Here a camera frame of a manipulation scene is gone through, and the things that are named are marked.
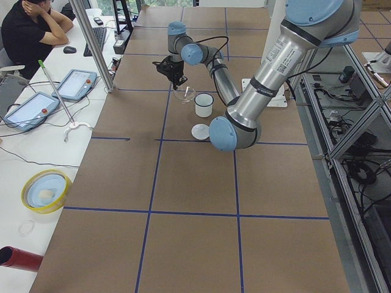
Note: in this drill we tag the white enamel mug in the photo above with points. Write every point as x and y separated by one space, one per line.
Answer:
203 105

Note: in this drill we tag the teach pendant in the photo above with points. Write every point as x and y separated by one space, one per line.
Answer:
32 112
77 84

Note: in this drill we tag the black computer mouse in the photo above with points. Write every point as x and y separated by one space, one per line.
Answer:
69 50

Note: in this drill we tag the metal rod green tip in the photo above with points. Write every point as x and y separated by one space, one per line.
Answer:
42 66

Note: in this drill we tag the near teach pendant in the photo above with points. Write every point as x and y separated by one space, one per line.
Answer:
32 112

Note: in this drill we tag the aluminium frame post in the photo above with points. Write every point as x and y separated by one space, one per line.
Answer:
86 27

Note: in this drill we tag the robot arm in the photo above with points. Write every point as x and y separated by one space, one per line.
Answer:
306 25

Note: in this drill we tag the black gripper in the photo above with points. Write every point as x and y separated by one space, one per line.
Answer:
176 69

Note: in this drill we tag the red cylinder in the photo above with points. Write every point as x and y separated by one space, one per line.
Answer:
20 259

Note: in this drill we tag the yellow rimmed bowl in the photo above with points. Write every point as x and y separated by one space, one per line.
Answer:
46 191

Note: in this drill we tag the far teach pendant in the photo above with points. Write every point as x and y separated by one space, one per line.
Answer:
77 84

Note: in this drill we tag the seated person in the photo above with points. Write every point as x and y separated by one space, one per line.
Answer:
29 32

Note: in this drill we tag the brown paper table cover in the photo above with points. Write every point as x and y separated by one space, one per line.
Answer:
154 210

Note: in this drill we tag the clear glass funnel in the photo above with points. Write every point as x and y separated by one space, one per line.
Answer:
185 93

